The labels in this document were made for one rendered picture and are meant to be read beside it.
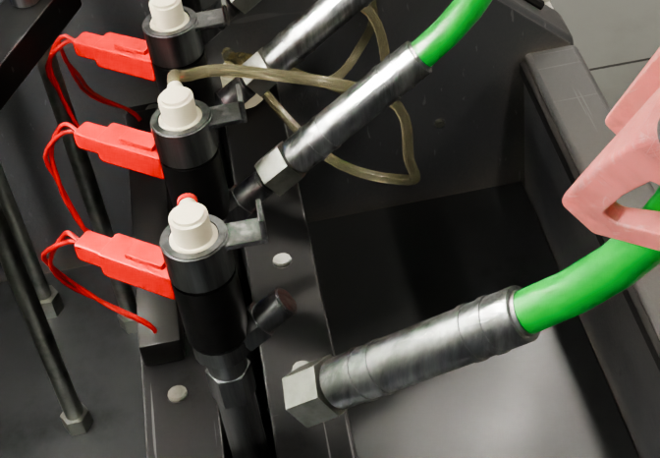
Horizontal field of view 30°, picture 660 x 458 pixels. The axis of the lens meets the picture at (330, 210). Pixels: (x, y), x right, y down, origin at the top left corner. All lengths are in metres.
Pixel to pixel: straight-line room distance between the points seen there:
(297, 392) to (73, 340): 0.48
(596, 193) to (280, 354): 0.34
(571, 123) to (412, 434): 0.22
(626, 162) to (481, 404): 0.52
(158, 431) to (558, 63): 0.39
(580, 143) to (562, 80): 0.07
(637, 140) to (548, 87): 0.56
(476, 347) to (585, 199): 0.07
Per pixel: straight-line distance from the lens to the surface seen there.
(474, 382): 0.81
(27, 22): 0.70
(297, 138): 0.57
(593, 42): 2.51
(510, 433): 0.78
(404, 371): 0.40
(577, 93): 0.83
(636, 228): 0.33
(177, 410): 0.63
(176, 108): 0.55
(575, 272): 0.36
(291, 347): 0.64
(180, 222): 0.49
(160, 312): 0.65
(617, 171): 0.30
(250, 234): 0.50
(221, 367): 0.54
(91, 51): 0.67
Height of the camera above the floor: 1.46
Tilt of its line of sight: 42 degrees down
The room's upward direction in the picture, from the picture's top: 9 degrees counter-clockwise
